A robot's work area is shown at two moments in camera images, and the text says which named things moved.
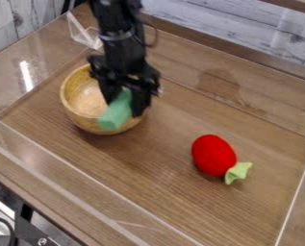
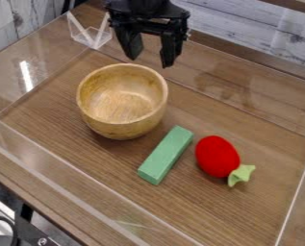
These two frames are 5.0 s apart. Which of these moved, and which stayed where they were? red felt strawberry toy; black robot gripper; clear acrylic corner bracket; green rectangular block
Moved: black robot gripper; green rectangular block
Stayed: clear acrylic corner bracket; red felt strawberry toy
